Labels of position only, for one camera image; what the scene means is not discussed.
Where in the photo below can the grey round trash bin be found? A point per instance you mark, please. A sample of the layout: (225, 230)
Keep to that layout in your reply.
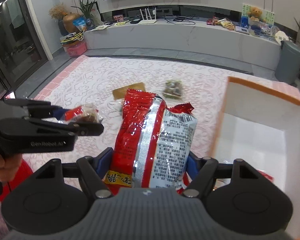
(289, 62)

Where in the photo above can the brown teddy bear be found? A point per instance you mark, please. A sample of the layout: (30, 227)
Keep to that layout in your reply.
(255, 14)

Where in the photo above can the golden brown vase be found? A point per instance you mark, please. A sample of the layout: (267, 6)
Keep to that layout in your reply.
(68, 22)

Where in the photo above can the gold-topped cracker snack bag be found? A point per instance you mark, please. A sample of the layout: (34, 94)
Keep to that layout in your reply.
(120, 93)

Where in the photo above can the person left hand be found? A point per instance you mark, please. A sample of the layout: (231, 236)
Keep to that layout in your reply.
(9, 167)

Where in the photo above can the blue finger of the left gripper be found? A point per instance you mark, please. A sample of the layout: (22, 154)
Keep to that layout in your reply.
(38, 109)
(84, 129)

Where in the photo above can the small green mixed snack packet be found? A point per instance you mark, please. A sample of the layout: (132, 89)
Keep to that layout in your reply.
(173, 89)

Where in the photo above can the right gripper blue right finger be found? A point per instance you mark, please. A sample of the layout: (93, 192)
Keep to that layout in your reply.
(193, 165)

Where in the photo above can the large red snack bag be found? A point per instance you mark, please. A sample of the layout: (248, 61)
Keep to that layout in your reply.
(152, 145)

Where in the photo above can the clear pastry pack red label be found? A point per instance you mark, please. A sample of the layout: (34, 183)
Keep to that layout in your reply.
(83, 113)

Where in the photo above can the orange white storage box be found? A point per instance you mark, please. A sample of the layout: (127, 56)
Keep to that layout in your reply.
(261, 125)

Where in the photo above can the potted green plant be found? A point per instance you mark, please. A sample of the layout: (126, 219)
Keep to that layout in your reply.
(86, 7)

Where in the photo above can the white lace tablecloth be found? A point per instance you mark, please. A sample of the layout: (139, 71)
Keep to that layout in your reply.
(92, 80)

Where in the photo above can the white wifi router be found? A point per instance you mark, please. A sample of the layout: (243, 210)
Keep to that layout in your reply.
(148, 17)

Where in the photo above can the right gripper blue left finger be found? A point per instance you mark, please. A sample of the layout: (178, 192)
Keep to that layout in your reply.
(102, 162)

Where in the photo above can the long grey TV cabinet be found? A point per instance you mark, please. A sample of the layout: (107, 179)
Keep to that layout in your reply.
(195, 38)

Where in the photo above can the pink storage basket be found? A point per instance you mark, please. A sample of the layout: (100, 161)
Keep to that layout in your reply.
(75, 49)

